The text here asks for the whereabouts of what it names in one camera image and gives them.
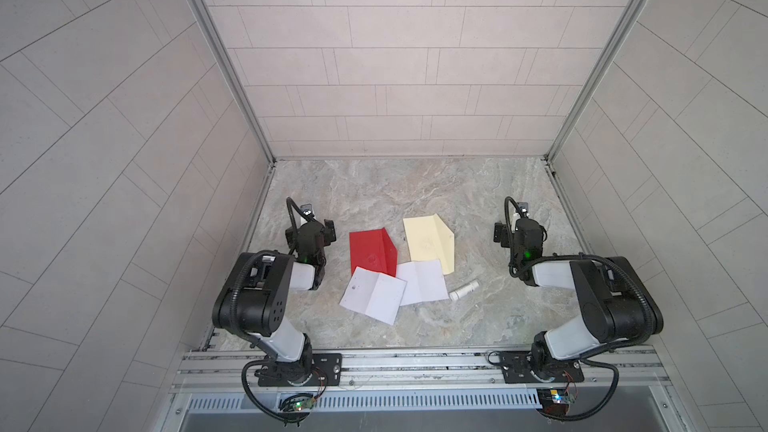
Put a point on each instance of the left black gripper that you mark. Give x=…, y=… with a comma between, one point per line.
x=309, y=234

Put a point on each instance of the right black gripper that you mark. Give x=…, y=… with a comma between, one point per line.
x=525, y=235

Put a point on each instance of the red envelope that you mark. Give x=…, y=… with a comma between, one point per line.
x=373, y=250

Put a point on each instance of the white letter paper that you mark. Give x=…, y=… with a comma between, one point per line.
x=374, y=294

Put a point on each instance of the white glue stick tube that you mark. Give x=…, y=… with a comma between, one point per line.
x=463, y=290

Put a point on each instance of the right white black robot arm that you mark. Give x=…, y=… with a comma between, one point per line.
x=615, y=310

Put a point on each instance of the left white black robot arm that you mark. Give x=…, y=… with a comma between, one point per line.
x=253, y=301

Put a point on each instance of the cream yellow envelope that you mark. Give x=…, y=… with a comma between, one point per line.
x=429, y=238

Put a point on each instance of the white flat paper sheet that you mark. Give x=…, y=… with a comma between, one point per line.
x=424, y=280

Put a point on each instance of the left small circuit board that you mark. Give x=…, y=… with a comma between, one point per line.
x=298, y=403

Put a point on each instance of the small circuit board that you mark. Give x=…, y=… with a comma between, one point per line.
x=298, y=403
x=556, y=402

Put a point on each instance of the right small circuit board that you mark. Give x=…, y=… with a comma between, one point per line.
x=556, y=402

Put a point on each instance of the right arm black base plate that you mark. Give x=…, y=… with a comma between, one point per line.
x=519, y=367

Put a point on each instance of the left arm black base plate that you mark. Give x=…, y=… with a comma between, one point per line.
x=323, y=369

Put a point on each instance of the aluminium rail frame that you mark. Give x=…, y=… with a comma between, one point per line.
x=410, y=369

